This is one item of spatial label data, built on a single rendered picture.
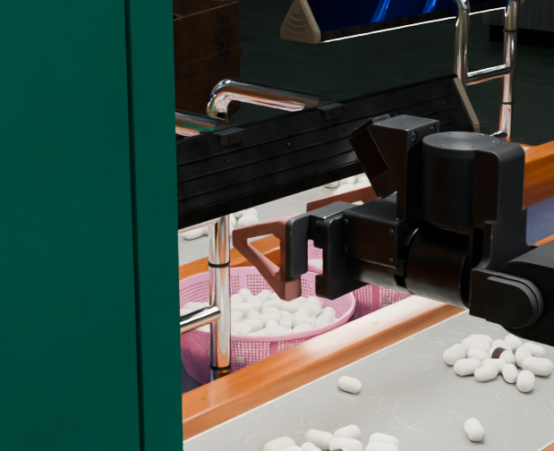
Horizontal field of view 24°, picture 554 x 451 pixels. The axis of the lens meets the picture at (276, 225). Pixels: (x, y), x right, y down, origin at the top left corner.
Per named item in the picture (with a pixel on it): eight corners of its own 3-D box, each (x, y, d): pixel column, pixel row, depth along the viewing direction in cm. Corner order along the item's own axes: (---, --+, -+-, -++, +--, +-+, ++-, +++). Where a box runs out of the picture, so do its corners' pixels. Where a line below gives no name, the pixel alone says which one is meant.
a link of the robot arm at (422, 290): (394, 215, 97) (474, 233, 93) (436, 199, 101) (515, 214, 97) (393, 302, 99) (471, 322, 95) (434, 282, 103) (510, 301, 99)
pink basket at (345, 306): (379, 342, 187) (380, 280, 184) (315, 419, 163) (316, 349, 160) (209, 317, 196) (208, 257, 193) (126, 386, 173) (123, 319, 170)
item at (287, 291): (213, 203, 103) (306, 225, 97) (271, 183, 108) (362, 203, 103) (215, 284, 105) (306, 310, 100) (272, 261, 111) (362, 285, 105)
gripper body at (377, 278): (309, 217, 100) (388, 235, 95) (386, 189, 107) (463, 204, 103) (309, 297, 102) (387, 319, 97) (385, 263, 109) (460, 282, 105)
